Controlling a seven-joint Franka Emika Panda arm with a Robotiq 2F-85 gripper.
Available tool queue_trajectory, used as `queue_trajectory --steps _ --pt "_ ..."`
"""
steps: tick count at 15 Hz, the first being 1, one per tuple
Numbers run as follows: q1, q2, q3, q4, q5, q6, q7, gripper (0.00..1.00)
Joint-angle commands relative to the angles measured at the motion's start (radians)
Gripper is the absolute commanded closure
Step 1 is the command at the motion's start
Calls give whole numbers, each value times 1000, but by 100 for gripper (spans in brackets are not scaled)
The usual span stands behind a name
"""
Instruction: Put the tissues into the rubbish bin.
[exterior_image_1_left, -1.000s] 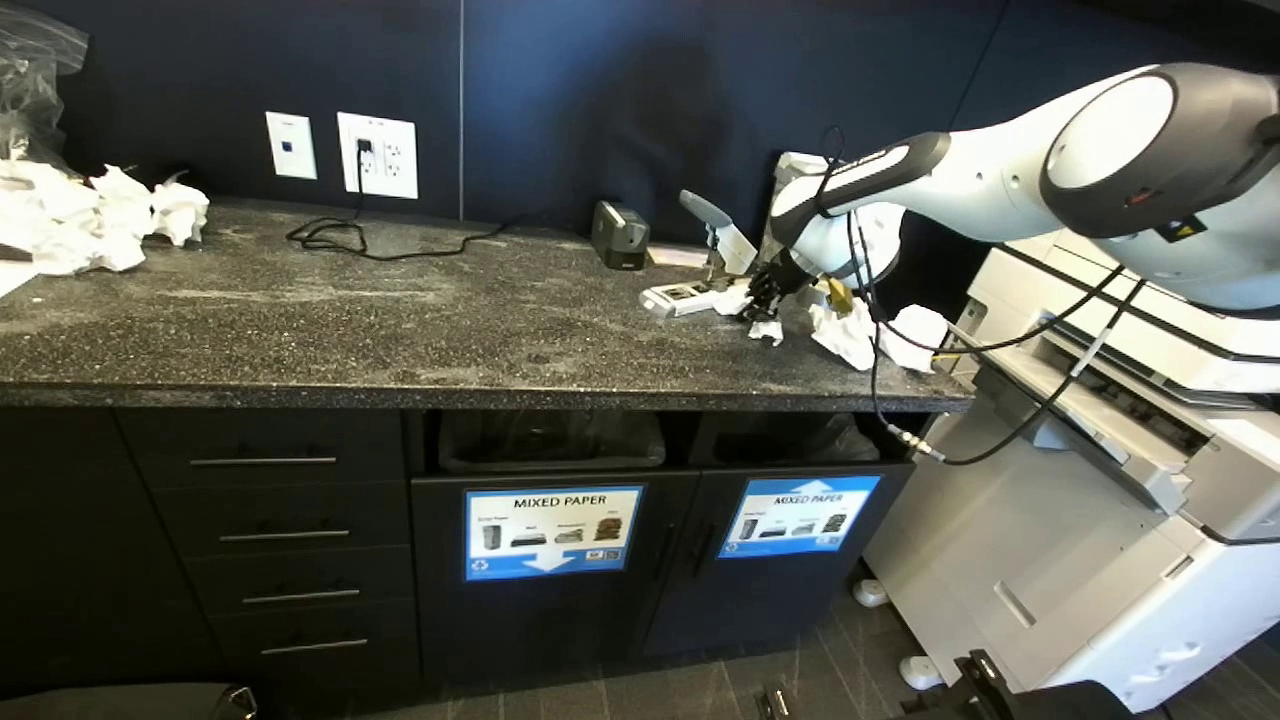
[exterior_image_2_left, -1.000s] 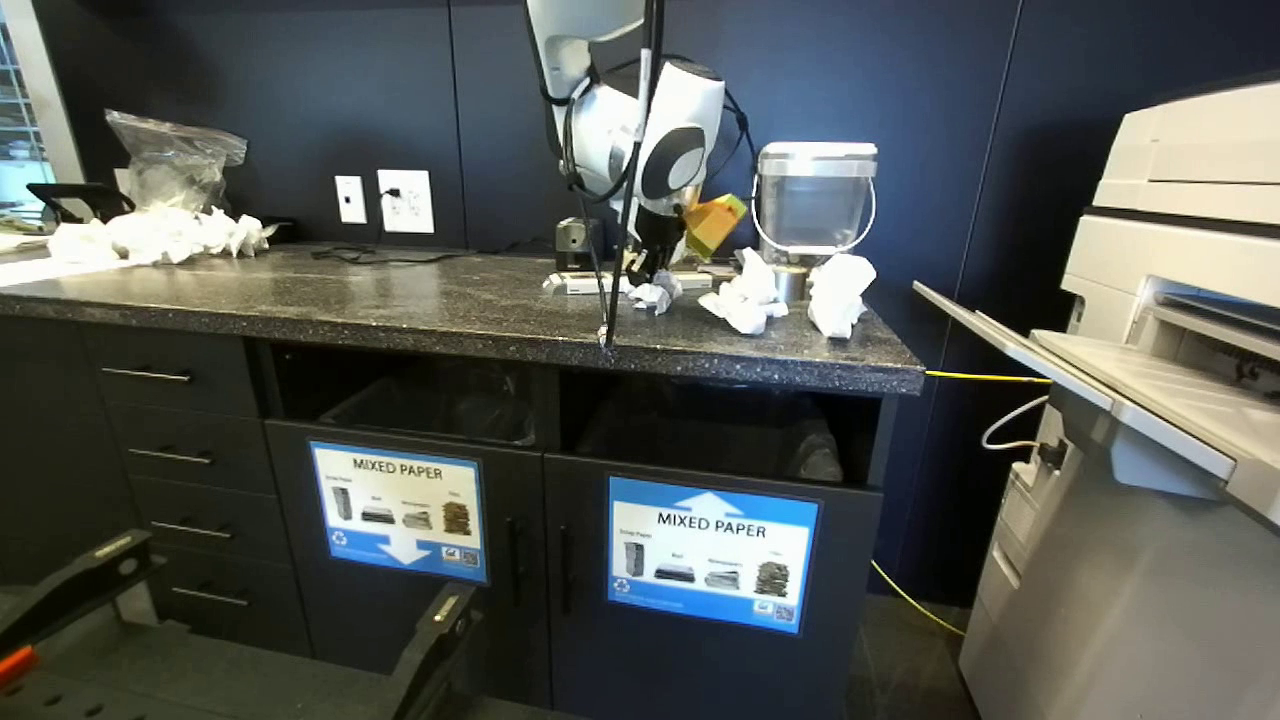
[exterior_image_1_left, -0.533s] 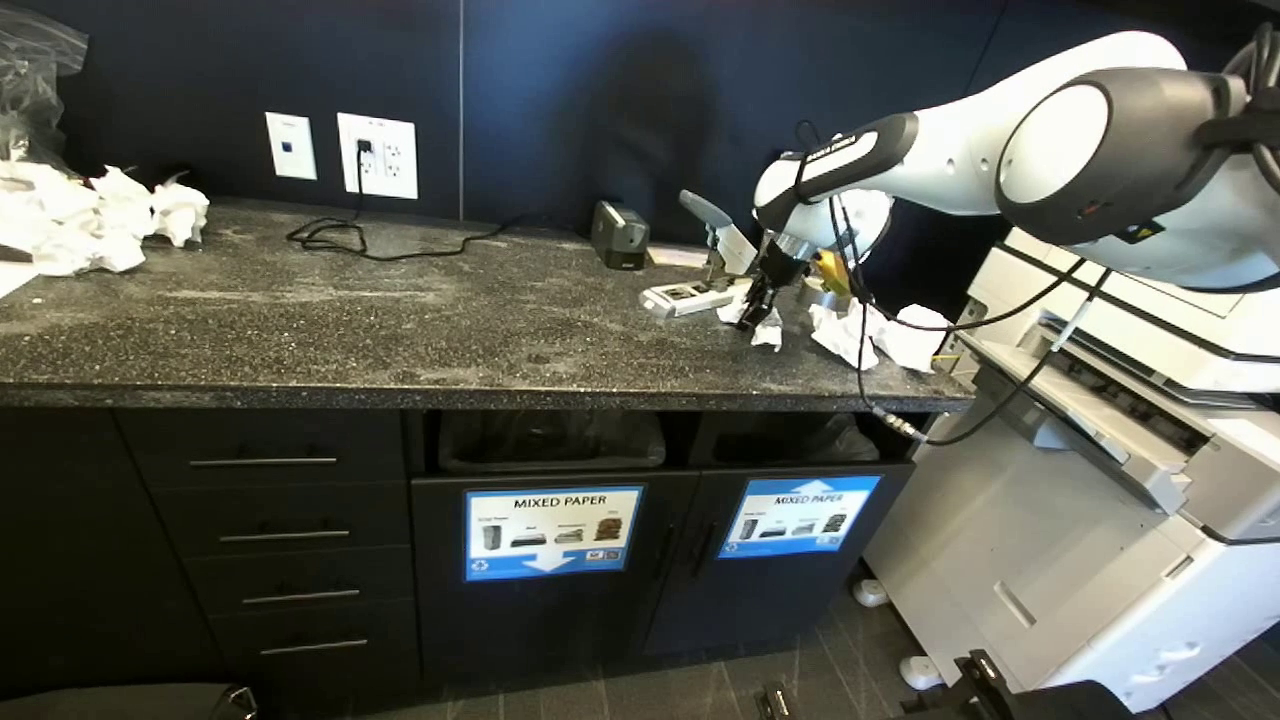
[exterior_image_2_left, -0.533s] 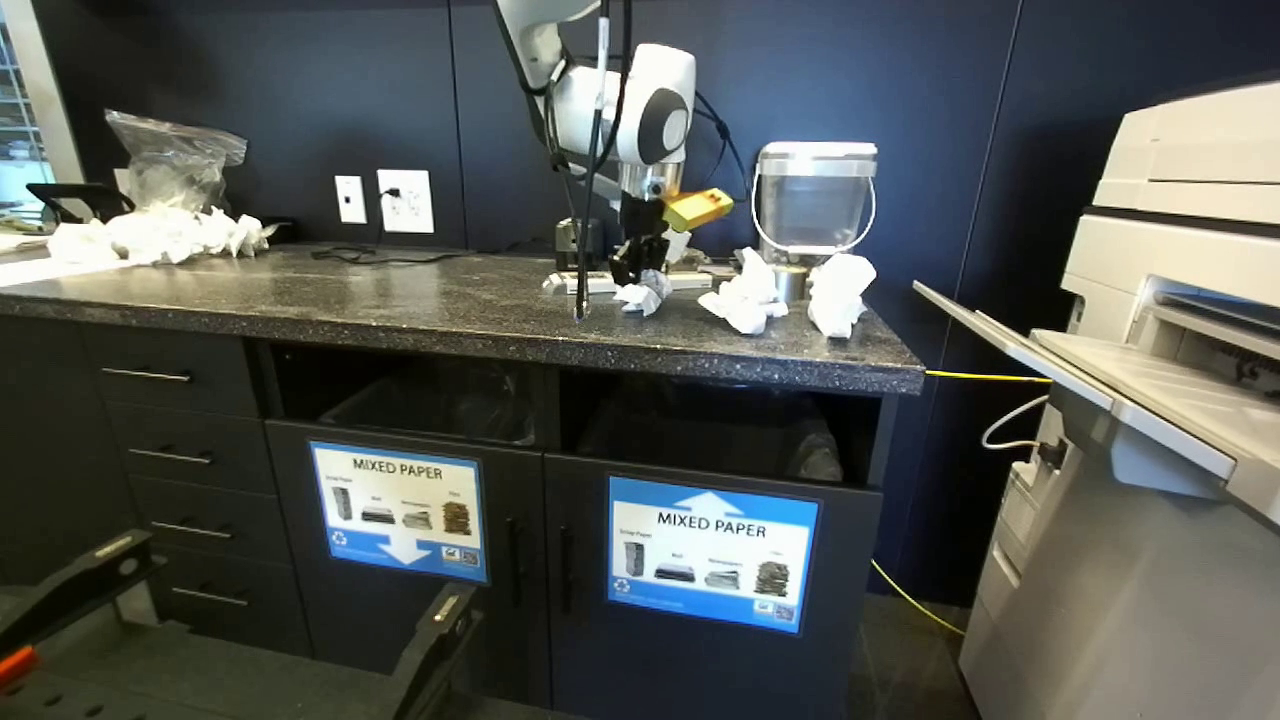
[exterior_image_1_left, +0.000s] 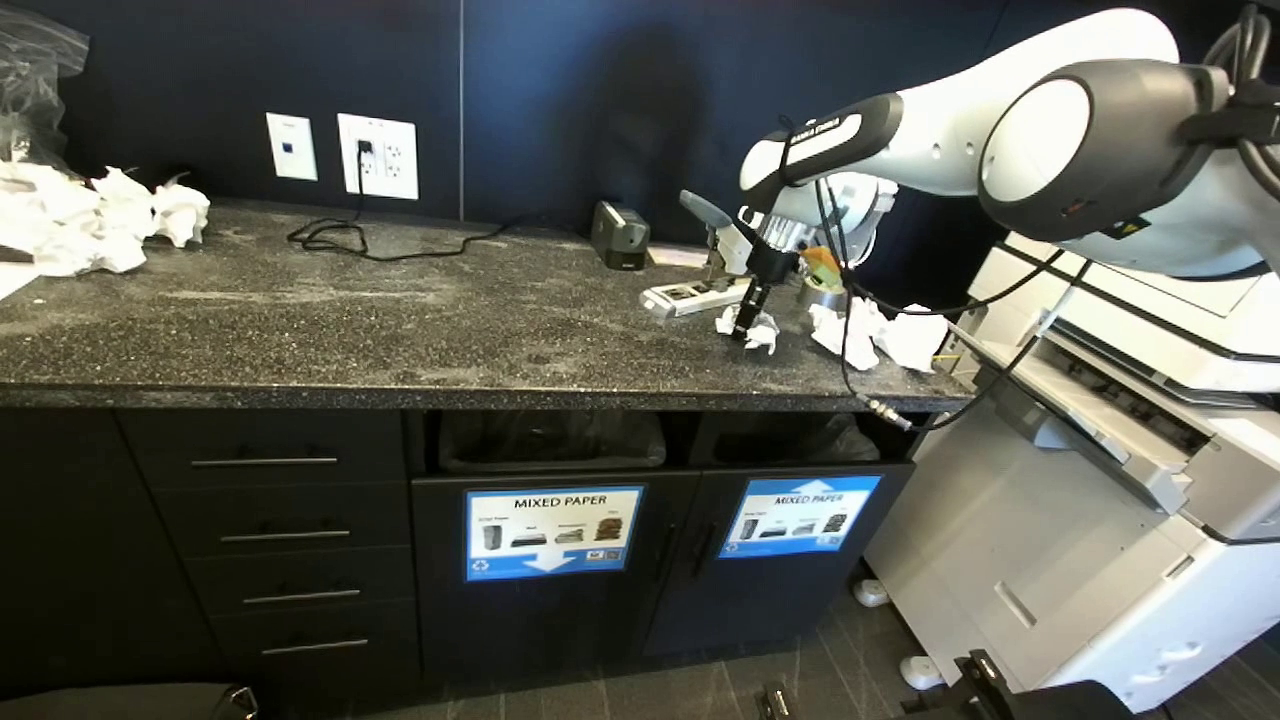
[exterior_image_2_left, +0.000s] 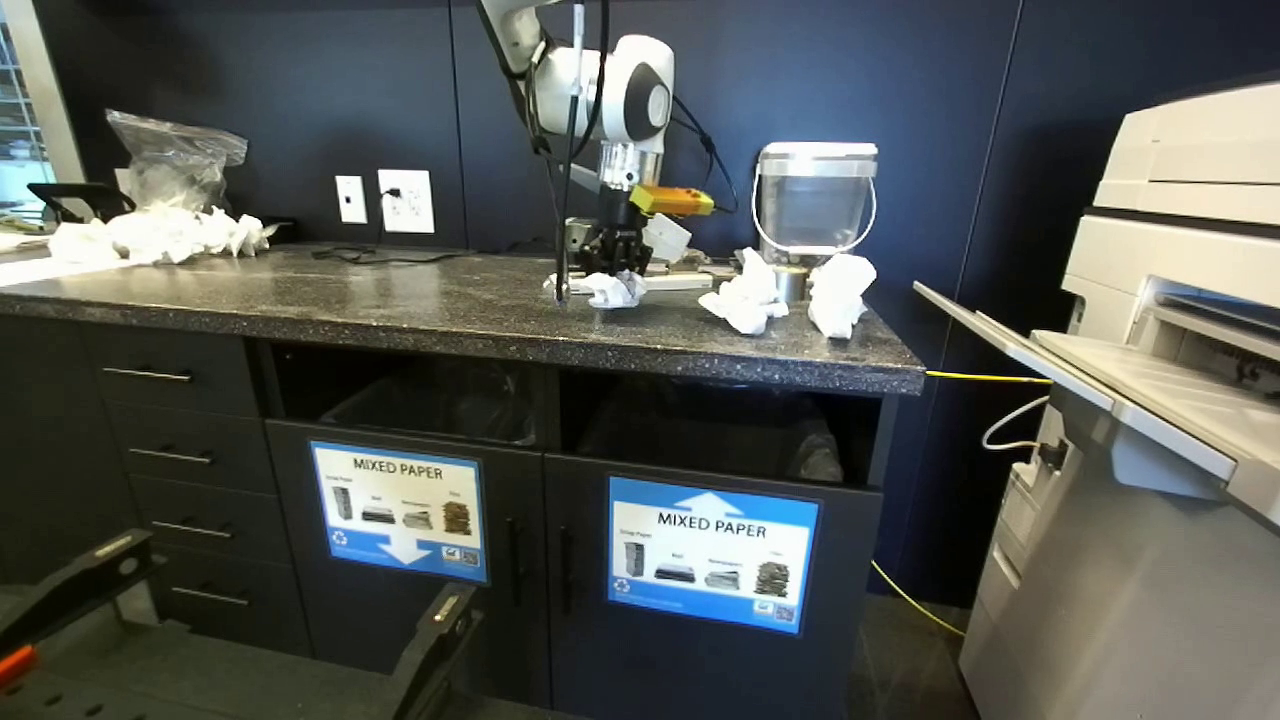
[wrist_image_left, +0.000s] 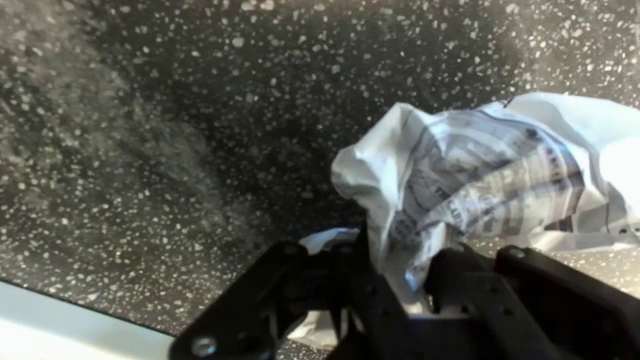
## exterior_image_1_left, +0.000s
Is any blue paper label down arrow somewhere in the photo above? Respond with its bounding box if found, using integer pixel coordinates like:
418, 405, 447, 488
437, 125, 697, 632
460, 481, 646, 585

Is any grey white stapler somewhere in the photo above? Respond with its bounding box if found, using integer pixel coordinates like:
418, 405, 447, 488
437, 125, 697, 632
635, 185, 772, 320

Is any large white office printer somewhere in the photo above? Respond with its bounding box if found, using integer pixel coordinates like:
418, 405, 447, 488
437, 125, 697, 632
861, 231, 1280, 715

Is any clear plastic bucket white lid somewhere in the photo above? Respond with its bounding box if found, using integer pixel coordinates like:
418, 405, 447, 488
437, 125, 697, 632
755, 174, 902, 289

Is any black recycling bin lid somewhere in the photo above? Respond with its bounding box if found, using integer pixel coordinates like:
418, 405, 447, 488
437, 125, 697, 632
0, 388, 938, 715

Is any white wall power outlet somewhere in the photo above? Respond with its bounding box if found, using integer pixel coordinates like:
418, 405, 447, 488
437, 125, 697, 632
331, 107, 424, 204

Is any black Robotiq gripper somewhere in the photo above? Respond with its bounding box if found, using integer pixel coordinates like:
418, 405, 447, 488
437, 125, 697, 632
728, 217, 795, 342

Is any white tissue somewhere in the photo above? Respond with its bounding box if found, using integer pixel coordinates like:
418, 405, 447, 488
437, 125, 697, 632
878, 306, 955, 379
712, 299, 785, 359
804, 292, 893, 377

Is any white crumpled paper pile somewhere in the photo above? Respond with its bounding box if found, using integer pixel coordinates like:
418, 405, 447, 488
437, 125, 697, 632
0, 157, 216, 306

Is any black power cable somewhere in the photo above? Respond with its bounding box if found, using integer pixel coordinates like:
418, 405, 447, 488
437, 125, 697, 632
284, 136, 511, 264

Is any clear plastic bag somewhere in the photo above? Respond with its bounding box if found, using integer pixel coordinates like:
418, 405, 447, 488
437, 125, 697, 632
0, 5, 94, 165

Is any silver drawer handle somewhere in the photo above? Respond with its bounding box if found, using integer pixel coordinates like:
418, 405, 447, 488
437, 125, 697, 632
240, 585, 364, 607
216, 525, 355, 549
189, 451, 342, 471
256, 635, 372, 661

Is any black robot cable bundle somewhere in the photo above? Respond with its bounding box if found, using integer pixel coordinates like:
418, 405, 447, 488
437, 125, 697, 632
804, 0, 1280, 439

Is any small black desk device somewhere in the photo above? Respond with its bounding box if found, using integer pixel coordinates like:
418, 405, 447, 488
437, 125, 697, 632
590, 195, 652, 273

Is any blue paper label up arrow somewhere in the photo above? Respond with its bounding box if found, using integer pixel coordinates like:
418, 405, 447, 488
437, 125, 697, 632
715, 471, 883, 564

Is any white wall data plate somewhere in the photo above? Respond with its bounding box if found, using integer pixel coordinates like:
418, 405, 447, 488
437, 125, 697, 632
259, 107, 326, 185

